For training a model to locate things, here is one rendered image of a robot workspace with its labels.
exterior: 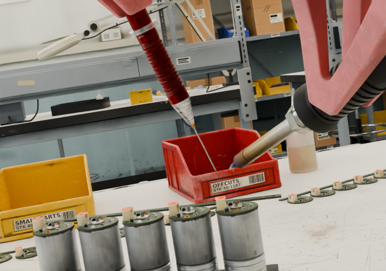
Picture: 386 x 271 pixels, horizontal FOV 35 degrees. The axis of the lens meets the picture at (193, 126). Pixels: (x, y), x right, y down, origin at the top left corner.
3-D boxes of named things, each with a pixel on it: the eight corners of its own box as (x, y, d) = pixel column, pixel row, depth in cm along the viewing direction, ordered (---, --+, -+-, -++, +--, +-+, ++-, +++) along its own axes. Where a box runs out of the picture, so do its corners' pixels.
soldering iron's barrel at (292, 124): (234, 178, 32) (309, 127, 28) (222, 152, 33) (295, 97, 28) (254, 172, 33) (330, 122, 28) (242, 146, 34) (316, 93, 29)
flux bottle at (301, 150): (313, 165, 75) (303, 85, 74) (321, 170, 72) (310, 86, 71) (286, 169, 75) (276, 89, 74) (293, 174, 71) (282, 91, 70)
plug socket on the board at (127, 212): (135, 220, 36) (134, 209, 36) (122, 221, 36) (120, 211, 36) (138, 216, 36) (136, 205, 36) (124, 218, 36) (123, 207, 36)
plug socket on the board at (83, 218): (90, 225, 36) (88, 214, 36) (76, 227, 36) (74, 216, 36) (94, 221, 37) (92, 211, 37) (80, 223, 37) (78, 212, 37)
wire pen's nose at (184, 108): (179, 128, 33) (167, 104, 33) (195, 118, 33) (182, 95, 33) (189, 129, 32) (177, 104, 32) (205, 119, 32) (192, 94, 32)
